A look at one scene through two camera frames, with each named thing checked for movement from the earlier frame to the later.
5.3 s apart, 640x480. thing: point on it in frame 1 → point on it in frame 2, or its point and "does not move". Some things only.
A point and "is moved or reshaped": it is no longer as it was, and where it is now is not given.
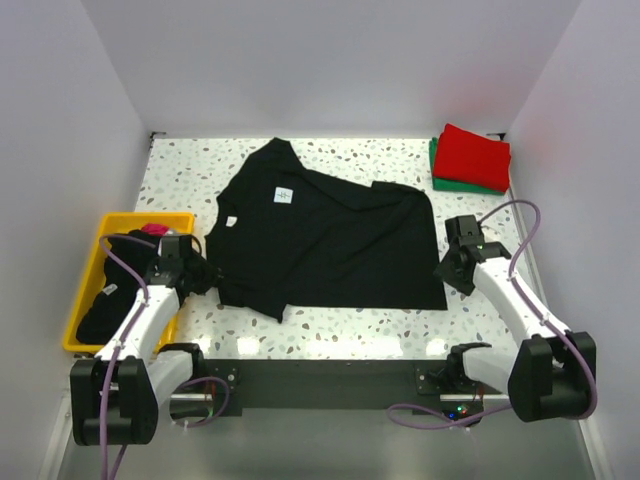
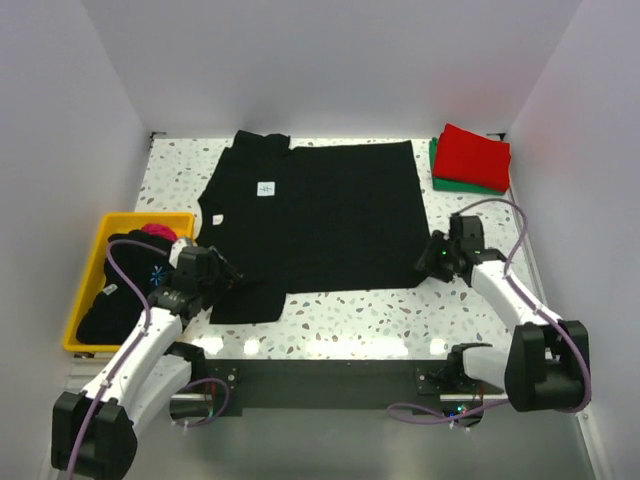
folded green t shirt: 455,185 does not move
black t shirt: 287,237 is moved or reshaped
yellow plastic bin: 114,225 does not move
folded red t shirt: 469,159 does not move
